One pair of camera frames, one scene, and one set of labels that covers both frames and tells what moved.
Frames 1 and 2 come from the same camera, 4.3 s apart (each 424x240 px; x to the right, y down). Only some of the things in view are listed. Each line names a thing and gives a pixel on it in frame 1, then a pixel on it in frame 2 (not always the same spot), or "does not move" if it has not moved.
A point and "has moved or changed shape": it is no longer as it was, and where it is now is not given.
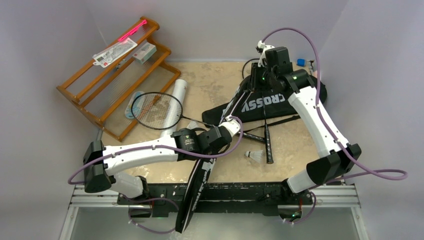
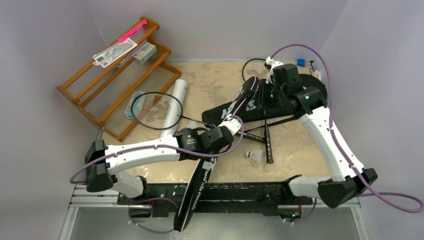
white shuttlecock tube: (179, 88) does not move
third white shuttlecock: (192, 125) does not move
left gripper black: (215, 151) does not move
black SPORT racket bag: (201, 176) has moved or changed shape
